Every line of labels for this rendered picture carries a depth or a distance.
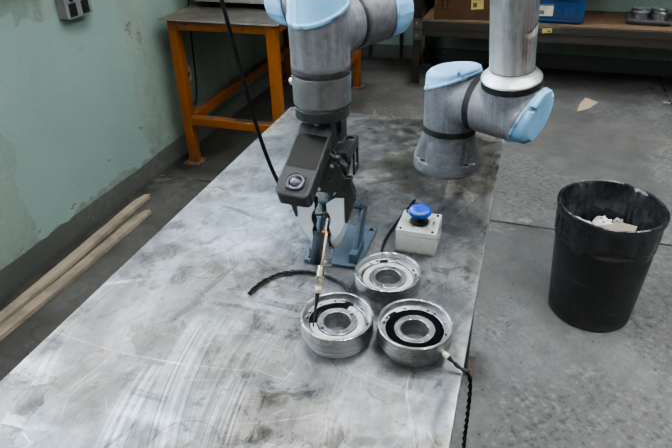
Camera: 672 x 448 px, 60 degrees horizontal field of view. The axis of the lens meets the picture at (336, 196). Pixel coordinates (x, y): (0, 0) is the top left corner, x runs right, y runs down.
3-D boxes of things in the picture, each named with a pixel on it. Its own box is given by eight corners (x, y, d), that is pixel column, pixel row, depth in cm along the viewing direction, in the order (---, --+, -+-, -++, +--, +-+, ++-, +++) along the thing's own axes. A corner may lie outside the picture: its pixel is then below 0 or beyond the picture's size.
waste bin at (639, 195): (645, 349, 191) (679, 239, 170) (537, 329, 201) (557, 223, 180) (633, 286, 219) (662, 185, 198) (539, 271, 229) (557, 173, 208)
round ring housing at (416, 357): (362, 343, 85) (361, 321, 83) (410, 309, 91) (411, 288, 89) (417, 383, 78) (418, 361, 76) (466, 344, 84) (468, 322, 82)
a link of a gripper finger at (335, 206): (361, 231, 88) (354, 176, 84) (350, 253, 83) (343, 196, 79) (341, 230, 89) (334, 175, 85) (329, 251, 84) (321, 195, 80)
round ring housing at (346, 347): (355, 372, 80) (354, 349, 78) (288, 348, 84) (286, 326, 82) (384, 324, 88) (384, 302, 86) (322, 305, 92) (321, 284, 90)
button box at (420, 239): (434, 256, 103) (436, 233, 100) (395, 250, 105) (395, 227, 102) (442, 232, 109) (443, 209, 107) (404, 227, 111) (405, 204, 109)
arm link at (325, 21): (368, -23, 69) (317, -11, 64) (368, 68, 75) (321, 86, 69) (320, -29, 74) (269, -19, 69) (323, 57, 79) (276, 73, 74)
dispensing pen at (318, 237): (299, 324, 82) (316, 205, 83) (308, 320, 86) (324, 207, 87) (314, 326, 82) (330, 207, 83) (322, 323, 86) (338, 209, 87)
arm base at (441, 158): (420, 146, 143) (422, 108, 138) (483, 153, 138) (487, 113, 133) (407, 174, 130) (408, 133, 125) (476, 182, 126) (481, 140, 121)
